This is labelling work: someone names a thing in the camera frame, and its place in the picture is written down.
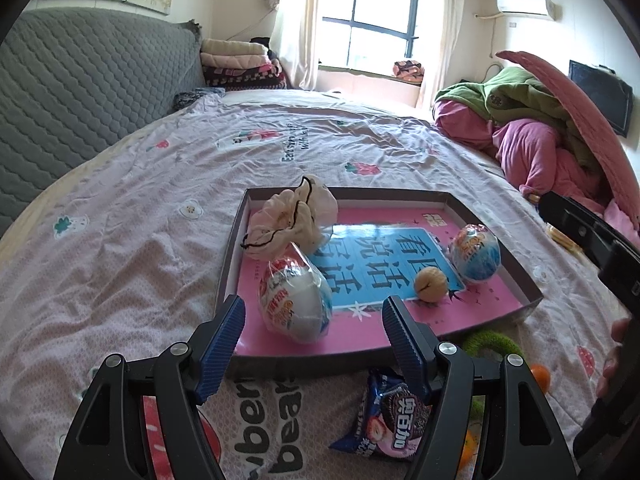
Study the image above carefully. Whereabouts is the orange tangerine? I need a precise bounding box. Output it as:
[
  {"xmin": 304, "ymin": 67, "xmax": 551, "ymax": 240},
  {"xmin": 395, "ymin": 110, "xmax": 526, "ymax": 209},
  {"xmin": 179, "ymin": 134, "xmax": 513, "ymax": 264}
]
[
  {"xmin": 458, "ymin": 430, "xmax": 477, "ymax": 470},
  {"xmin": 529, "ymin": 364, "xmax": 551, "ymax": 393}
]

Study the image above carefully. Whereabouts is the green fuzzy ring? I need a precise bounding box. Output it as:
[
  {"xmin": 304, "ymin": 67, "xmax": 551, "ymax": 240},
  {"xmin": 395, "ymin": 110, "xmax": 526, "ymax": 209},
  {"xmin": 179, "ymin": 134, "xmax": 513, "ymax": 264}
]
[{"xmin": 459, "ymin": 328, "xmax": 526, "ymax": 421}]

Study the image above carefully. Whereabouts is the red white toy egg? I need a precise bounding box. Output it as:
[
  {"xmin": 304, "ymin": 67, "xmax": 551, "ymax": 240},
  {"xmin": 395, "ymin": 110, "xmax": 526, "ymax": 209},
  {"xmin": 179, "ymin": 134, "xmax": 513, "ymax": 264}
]
[{"xmin": 259, "ymin": 243, "xmax": 333, "ymax": 344}]

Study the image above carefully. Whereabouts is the blue oreo cookie packet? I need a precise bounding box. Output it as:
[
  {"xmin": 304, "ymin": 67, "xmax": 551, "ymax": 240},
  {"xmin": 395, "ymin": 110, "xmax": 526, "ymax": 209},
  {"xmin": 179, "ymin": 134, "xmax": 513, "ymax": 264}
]
[{"xmin": 330, "ymin": 372, "xmax": 431, "ymax": 460}]

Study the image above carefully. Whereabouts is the walnut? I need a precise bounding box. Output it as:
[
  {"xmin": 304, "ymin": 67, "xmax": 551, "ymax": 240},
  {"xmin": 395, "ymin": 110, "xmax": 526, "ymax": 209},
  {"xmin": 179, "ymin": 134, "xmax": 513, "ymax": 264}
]
[{"xmin": 413, "ymin": 266, "xmax": 448, "ymax": 304}]

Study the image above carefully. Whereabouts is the blue white toy egg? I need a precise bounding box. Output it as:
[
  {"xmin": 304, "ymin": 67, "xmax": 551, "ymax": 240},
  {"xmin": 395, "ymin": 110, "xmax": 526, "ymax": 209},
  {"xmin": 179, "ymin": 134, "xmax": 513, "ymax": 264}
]
[{"xmin": 447, "ymin": 224, "xmax": 501, "ymax": 283}]

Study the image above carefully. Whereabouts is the person's right hand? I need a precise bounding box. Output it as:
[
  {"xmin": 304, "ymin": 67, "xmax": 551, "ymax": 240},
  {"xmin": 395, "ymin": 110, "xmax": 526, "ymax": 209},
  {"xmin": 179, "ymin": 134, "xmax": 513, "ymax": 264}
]
[{"xmin": 596, "ymin": 318, "xmax": 630, "ymax": 399}]

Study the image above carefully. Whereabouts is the pink strawberry bed sheet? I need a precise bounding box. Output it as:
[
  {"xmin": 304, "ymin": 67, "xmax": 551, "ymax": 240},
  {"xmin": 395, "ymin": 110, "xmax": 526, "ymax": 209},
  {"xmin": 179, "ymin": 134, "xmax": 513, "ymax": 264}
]
[{"xmin": 1, "ymin": 96, "xmax": 617, "ymax": 479}]

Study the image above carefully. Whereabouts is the pink blue book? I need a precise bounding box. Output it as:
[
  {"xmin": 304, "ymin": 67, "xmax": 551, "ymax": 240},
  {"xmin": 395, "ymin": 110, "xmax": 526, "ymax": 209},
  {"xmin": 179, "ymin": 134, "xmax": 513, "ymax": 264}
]
[{"xmin": 236, "ymin": 207, "xmax": 529, "ymax": 358}]

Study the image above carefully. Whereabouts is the grey cardboard box tray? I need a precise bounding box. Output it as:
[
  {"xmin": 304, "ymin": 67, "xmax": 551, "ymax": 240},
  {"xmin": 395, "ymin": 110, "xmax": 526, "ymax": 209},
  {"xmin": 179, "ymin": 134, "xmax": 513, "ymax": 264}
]
[{"xmin": 217, "ymin": 188, "xmax": 542, "ymax": 378}]

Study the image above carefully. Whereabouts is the pink quilt pile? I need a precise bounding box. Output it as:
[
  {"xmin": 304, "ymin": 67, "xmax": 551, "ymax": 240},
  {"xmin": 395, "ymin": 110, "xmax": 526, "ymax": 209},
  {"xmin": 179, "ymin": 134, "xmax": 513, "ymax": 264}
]
[{"xmin": 433, "ymin": 51, "xmax": 639, "ymax": 244}]

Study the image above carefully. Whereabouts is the folded blankets stack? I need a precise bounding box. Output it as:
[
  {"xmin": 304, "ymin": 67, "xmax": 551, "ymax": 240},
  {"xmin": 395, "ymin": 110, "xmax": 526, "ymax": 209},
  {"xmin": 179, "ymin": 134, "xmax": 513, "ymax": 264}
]
[{"xmin": 200, "ymin": 37, "xmax": 288, "ymax": 91}]

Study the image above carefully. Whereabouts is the grey quilted headboard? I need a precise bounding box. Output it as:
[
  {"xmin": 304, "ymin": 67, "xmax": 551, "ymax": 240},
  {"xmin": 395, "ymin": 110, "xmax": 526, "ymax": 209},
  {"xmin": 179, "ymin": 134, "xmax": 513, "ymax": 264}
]
[{"xmin": 1, "ymin": 8, "xmax": 204, "ymax": 230}]

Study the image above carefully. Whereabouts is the black television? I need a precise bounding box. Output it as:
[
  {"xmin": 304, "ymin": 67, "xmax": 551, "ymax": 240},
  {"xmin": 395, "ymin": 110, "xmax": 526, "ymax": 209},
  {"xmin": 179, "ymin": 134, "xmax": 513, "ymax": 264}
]
[{"xmin": 568, "ymin": 60, "xmax": 634, "ymax": 138}]

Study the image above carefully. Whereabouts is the green blanket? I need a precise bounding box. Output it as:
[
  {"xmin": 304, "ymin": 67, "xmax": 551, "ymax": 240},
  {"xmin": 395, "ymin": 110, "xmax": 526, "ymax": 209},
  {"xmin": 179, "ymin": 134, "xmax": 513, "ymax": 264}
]
[{"xmin": 435, "ymin": 66, "xmax": 600, "ymax": 171}]

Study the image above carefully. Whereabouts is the patterned bag on sill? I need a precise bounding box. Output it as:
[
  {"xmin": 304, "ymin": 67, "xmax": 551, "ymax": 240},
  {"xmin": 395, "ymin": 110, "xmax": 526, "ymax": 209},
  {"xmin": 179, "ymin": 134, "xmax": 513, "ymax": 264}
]
[{"xmin": 393, "ymin": 60, "xmax": 424, "ymax": 84}]

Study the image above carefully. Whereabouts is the left cream curtain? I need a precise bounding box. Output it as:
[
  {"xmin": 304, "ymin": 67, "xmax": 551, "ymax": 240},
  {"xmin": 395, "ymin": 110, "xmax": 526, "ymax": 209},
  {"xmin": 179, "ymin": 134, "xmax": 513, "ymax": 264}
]
[{"xmin": 266, "ymin": 0, "xmax": 321, "ymax": 90}]

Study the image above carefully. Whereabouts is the cream curtain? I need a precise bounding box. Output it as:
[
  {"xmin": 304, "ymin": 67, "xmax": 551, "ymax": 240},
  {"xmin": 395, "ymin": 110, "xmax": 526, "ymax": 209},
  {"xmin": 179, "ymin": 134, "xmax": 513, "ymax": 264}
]
[
  {"xmin": 416, "ymin": 0, "xmax": 465, "ymax": 113},
  {"xmin": 266, "ymin": 0, "xmax": 321, "ymax": 90}
]

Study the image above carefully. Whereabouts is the white air conditioner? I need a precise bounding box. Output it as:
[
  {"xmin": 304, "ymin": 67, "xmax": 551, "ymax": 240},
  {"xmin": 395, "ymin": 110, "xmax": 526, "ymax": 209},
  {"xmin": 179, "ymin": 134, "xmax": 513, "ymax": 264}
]
[{"xmin": 496, "ymin": 0, "xmax": 555, "ymax": 21}]

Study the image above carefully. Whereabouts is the right cream curtain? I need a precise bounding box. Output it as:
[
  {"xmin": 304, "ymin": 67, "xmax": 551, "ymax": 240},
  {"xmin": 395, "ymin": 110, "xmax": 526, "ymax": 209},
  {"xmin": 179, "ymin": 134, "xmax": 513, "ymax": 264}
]
[{"xmin": 416, "ymin": 0, "xmax": 465, "ymax": 113}]

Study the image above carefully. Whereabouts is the window with dark frame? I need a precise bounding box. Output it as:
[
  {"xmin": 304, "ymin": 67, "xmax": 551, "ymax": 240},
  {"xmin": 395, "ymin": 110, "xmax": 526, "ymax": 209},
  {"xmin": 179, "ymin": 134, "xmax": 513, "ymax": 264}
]
[{"xmin": 319, "ymin": 0, "xmax": 419, "ymax": 76}]

